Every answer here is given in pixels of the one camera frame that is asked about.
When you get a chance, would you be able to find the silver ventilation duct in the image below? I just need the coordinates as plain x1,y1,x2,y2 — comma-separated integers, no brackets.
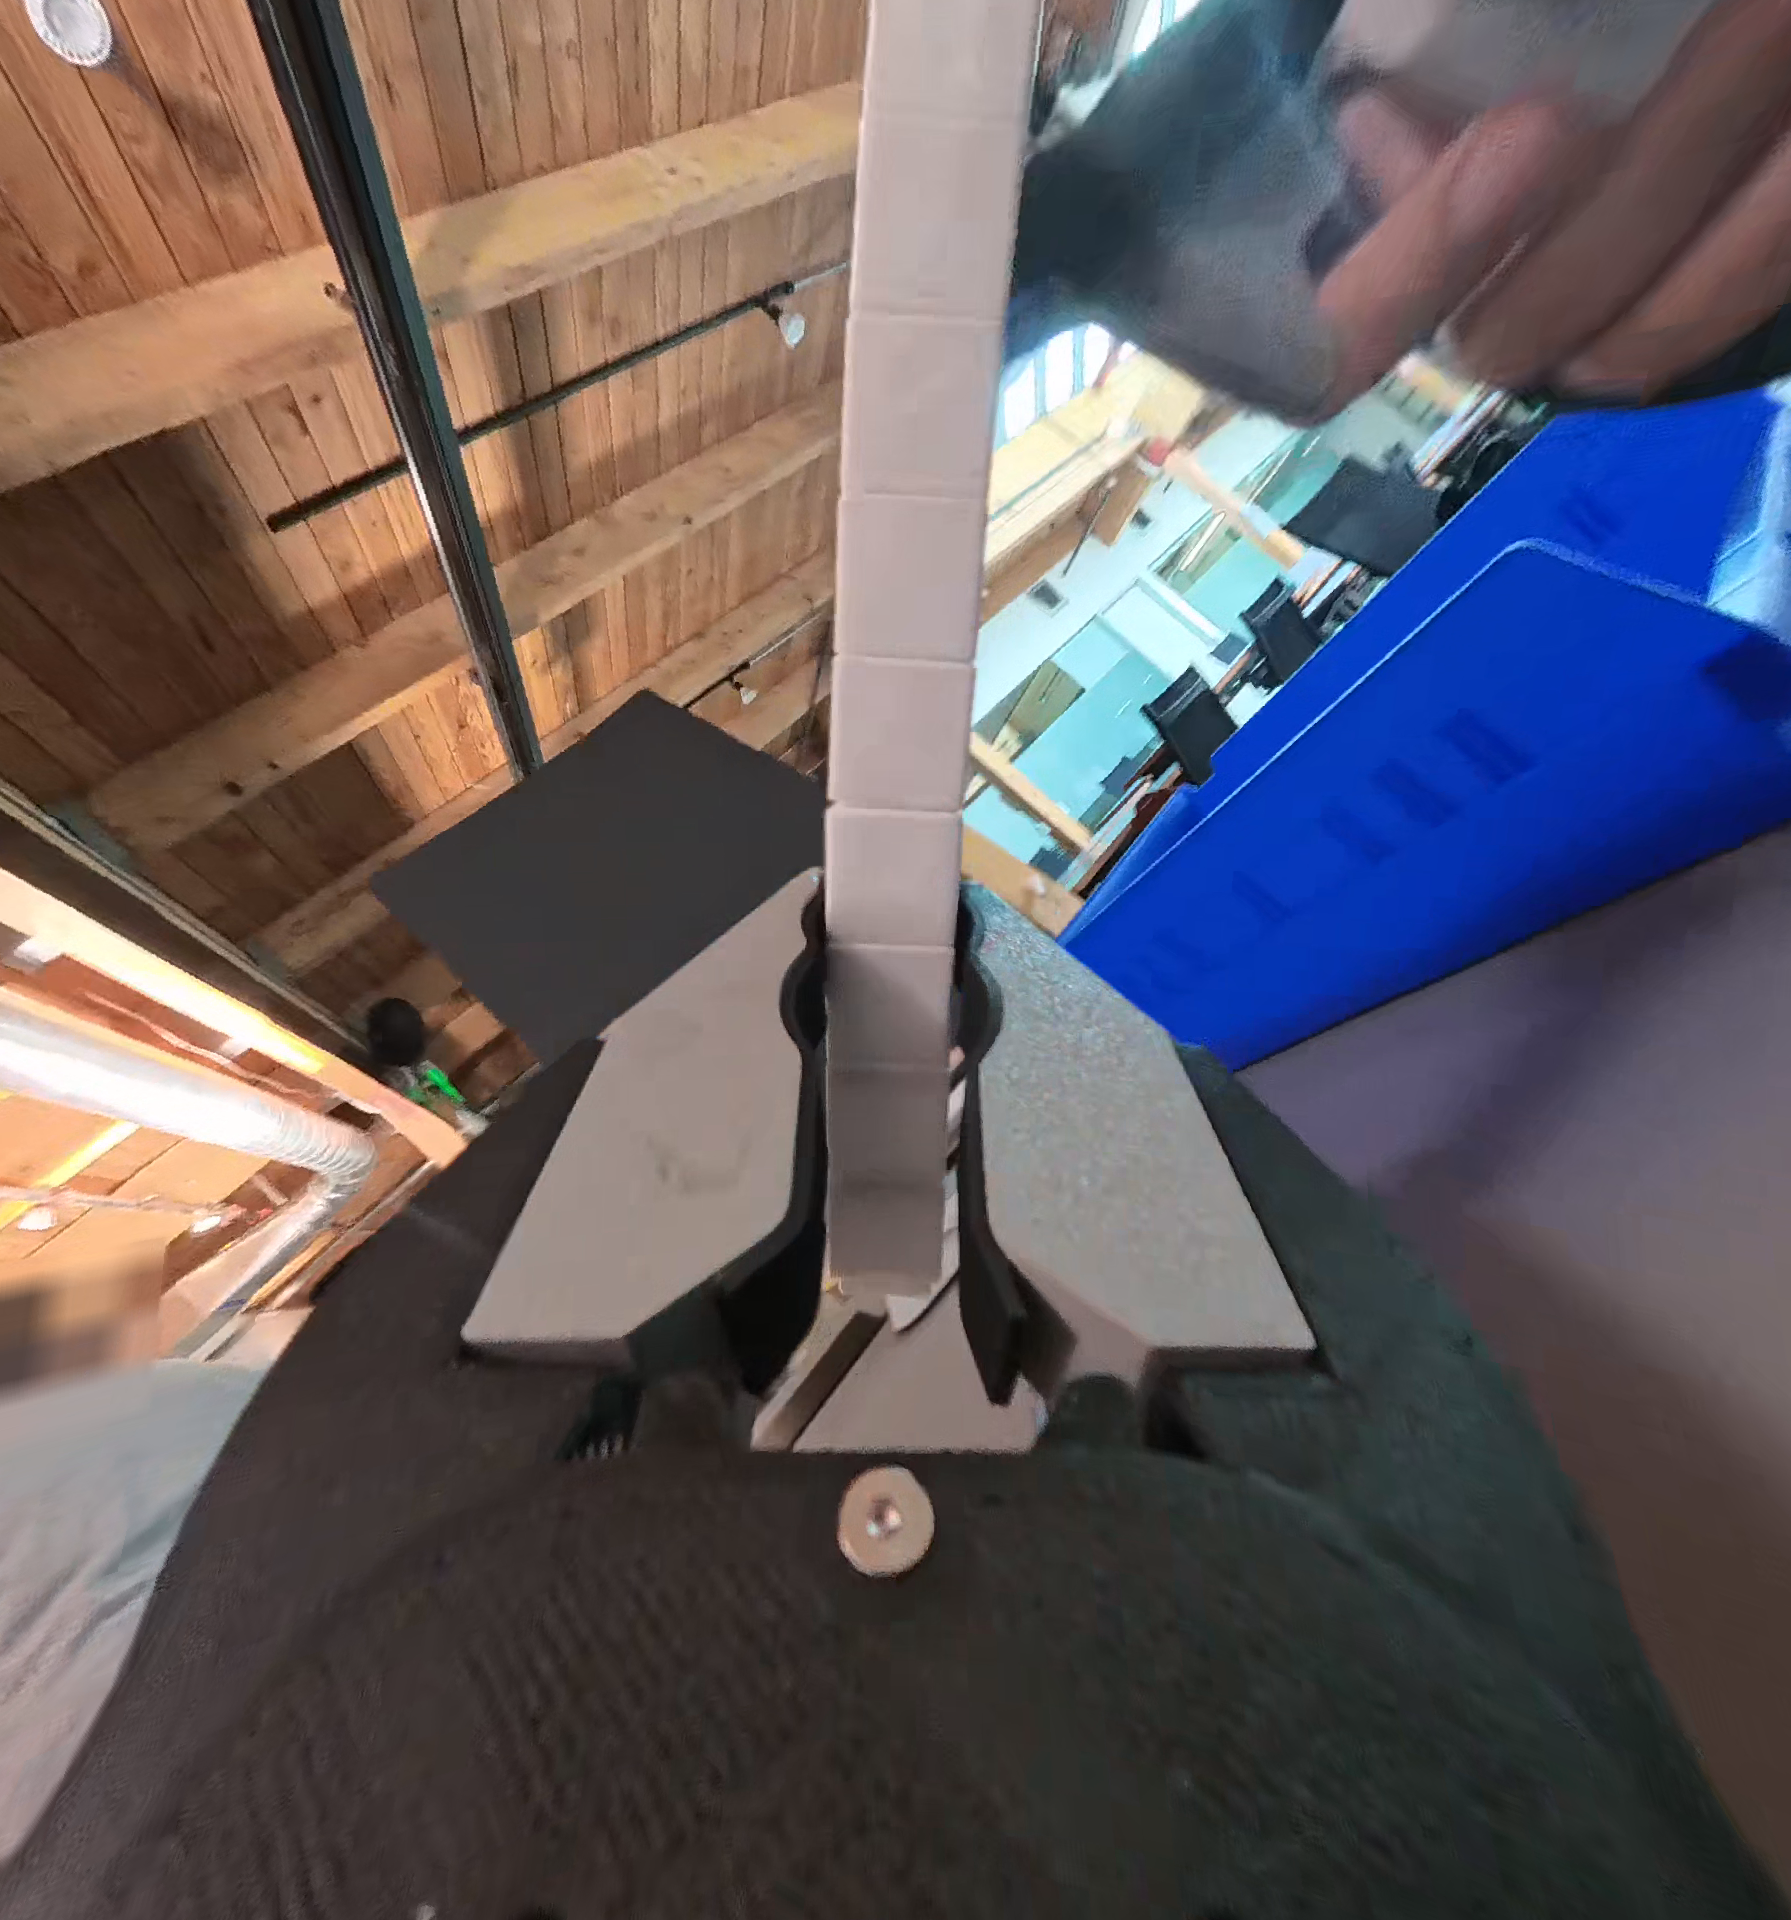
0,974,379,1201

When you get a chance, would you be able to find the person's right hand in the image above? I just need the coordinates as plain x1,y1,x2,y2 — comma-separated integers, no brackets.
1317,0,1791,406

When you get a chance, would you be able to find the black screen panel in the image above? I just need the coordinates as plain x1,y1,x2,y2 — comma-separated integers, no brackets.
373,689,830,1058

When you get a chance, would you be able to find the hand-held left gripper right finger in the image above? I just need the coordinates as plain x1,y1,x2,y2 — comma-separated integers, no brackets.
959,885,1320,1406

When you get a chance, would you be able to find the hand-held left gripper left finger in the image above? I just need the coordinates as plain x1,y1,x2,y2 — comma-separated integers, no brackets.
461,866,830,1389

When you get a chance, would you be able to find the white foam block strip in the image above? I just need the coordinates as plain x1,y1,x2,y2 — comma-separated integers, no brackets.
820,0,1048,1297

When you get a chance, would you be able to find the black ceiling rail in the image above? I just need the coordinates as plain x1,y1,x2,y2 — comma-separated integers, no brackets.
250,0,545,773

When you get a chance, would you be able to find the group of black office chairs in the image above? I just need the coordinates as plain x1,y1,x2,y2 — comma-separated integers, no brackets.
1143,577,1324,780

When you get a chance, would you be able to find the blue plastic bin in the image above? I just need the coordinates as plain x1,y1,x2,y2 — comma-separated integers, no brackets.
1062,381,1791,1073

